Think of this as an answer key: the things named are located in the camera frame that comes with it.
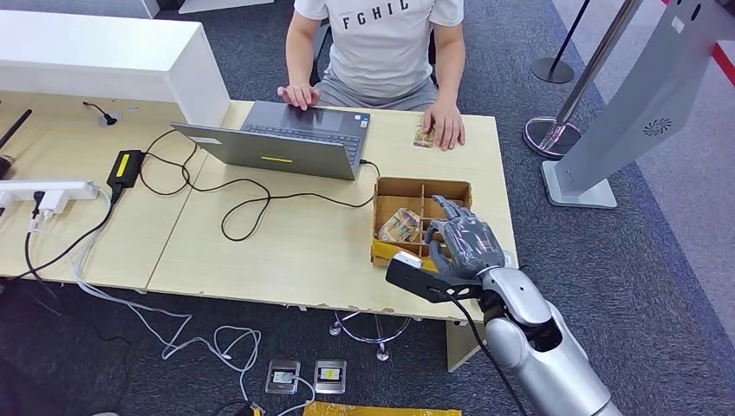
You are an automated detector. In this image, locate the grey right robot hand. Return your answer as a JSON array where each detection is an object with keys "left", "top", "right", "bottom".
[{"left": 423, "top": 195, "right": 508, "bottom": 281}]

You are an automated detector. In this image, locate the person's right hand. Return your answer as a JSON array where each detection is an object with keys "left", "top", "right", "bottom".
[{"left": 276, "top": 83, "right": 322, "bottom": 111}]

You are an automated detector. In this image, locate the person's left hand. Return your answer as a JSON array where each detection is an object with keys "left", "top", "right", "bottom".
[{"left": 423, "top": 101, "right": 466, "bottom": 153}]

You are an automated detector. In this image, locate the person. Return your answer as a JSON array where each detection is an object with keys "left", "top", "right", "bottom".
[{"left": 276, "top": 0, "right": 467, "bottom": 153}]

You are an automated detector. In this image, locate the grey laptop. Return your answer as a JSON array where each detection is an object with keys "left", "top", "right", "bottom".
[{"left": 170, "top": 101, "right": 372, "bottom": 182}]

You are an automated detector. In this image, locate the wooden compartment box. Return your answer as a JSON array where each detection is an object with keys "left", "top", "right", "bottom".
[{"left": 370, "top": 176, "right": 473, "bottom": 270}]

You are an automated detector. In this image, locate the yellow plastic sheet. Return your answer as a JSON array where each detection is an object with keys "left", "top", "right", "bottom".
[{"left": 370, "top": 237, "right": 438, "bottom": 271}]

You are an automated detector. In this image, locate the wooden desk leg panel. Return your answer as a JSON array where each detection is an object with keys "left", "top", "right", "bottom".
[{"left": 446, "top": 320, "right": 486, "bottom": 374}]

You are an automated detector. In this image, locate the chrome stool base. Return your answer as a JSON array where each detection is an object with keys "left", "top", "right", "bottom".
[{"left": 328, "top": 310, "right": 413, "bottom": 363}]

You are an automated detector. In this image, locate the grey kiosk stand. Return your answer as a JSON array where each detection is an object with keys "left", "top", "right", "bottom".
[{"left": 540, "top": 0, "right": 735, "bottom": 210}]

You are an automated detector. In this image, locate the yellow floor tape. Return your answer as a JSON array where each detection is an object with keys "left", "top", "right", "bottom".
[{"left": 302, "top": 401, "right": 464, "bottom": 416}]

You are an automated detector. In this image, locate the black power adapter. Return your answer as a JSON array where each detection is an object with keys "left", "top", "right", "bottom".
[{"left": 107, "top": 149, "right": 145, "bottom": 191}]

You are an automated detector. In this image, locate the silver floor socket yellow label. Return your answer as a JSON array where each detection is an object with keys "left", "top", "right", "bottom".
[{"left": 314, "top": 360, "right": 348, "bottom": 395}]

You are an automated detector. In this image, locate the white counter partition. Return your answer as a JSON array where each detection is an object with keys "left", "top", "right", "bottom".
[{"left": 0, "top": 10, "right": 232, "bottom": 128}]

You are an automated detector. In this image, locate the silver floor socket white plug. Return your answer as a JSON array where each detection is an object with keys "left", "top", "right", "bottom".
[{"left": 264, "top": 359, "right": 302, "bottom": 395}]

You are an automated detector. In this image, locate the white charger plug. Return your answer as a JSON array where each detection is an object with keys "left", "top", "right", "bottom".
[{"left": 38, "top": 191, "right": 67, "bottom": 218}]

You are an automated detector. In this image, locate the white power strip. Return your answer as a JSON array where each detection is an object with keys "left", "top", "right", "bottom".
[{"left": 0, "top": 179, "right": 100, "bottom": 203}]

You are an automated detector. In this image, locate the red barrier belt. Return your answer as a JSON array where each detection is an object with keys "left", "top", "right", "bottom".
[{"left": 660, "top": 0, "right": 735, "bottom": 88}]

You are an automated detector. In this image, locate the black stick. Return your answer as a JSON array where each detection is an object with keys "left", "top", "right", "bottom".
[{"left": 0, "top": 108, "right": 34, "bottom": 152}]

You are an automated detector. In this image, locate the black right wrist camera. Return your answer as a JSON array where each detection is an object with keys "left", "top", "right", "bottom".
[{"left": 386, "top": 251, "right": 484, "bottom": 304}]

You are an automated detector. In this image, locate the black laptop power cable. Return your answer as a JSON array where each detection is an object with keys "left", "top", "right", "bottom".
[{"left": 137, "top": 128, "right": 381, "bottom": 243}]

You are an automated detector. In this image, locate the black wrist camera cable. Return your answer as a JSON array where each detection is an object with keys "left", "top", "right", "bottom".
[{"left": 445, "top": 289, "right": 530, "bottom": 416}]

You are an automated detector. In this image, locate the black stanchion post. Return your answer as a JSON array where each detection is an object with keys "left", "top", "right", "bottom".
[{"left": 530, "top": 0, "right": 593, "bottom": 85}]

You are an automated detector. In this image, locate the chrome stanchion post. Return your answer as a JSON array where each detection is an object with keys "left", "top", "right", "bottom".
[{"left": 524, "top": 0, "right": 644, "bottom": 160}]

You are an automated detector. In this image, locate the short black grommet cable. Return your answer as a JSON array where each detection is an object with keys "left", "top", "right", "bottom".
[{"left": 81, "top": 101, "right": 116, "bottom": 123}]

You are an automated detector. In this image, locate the black adapter mains cord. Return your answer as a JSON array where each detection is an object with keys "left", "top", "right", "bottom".
[{"left": 0, "top": 186, "right": 121, "bottom": 283}]

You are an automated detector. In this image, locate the white socket cable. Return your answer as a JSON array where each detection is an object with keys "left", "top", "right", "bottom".
[{"left": 274, "top": 373, "right": 317, "bottom": 416}]

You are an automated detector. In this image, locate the white power strip cable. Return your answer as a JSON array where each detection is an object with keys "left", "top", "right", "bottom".
[{"left": 68, "top": 186, "right": 263, "bottom": 416}]

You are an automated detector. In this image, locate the black plug with cable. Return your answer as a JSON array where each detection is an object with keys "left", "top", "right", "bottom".
[{"left": 23, "top": 191, "right": 64, "bottom": 314}]

